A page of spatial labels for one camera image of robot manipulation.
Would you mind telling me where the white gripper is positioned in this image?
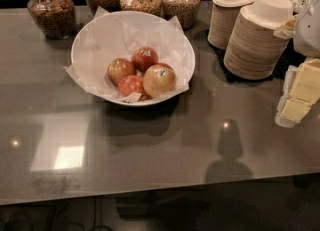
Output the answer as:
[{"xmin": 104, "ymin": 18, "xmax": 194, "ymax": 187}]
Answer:
[{"xmin": 273, "ymin": 0, "xmax": 320, "ymax": 128}]

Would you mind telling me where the yellow-red apple with sticker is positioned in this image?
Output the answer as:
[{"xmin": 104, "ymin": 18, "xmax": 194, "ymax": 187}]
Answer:
[{"xmin": 143, "ymin": 64, "xmax": 176, "ymax": 98}]

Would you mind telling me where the paper bowl stack front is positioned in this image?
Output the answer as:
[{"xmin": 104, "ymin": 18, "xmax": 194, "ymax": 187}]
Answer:
[{"xmin": 223, "ymin": 0, "xmax": 293, "ymax": 80}]

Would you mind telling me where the paper bowl stack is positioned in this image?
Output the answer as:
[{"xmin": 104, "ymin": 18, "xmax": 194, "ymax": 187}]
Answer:
[
  {"xmin": 208, "ymin": 0, "xmax": 255, "ymax": 50},
  {"xmin": 223, "ymin": 0, "xmax": 293, "ymax": 80}
]

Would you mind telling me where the paper bowl stack back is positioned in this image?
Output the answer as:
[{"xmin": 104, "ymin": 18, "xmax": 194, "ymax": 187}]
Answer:
[{"xmin": 208, "ymin": 0, "xmax": 255, "ymax": 50}]

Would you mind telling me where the red apple hidden right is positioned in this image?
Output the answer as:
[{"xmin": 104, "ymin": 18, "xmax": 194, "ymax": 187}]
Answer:
[{"xmin": 157, "ymin": 63, "xmax": 173, "ymax": 70}]

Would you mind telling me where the red apple back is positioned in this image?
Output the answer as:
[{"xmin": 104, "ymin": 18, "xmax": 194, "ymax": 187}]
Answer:
[{"xmin": 131, "ymin": 46, "xmax": 158, "ymax": 73}]

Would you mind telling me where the red apple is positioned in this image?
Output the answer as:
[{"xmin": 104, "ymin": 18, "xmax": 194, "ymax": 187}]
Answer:
[
  {"xmin": 118, "ymin": 75, "xmax": 149, "ymax": 101},
  {"xmin": 131, "ymin": 46, "xmax": 158, "ymax": 73}
]

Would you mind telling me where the white bowl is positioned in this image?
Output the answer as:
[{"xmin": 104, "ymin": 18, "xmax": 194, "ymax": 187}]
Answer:
[{"xmin": 70, "ymin": 10, "xmax": 196, "ymax": 107}]

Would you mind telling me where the red apple front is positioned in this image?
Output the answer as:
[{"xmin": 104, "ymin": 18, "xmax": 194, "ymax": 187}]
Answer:
[{"xmin": 118, "ymin": 75, "xmax": 149, "ymax": 101}]

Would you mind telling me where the yellow-red apple left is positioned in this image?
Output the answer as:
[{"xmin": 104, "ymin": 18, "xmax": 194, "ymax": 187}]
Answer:
[{"xmin": 107, "ymin": 58, "xmax": 137, "ymax": 86}]

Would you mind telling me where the glass cereal jar far left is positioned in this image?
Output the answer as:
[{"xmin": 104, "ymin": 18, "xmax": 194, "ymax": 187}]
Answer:
[{"xmin": 27, "ymin": 0, "xmax": 76, "ymax": 40}]

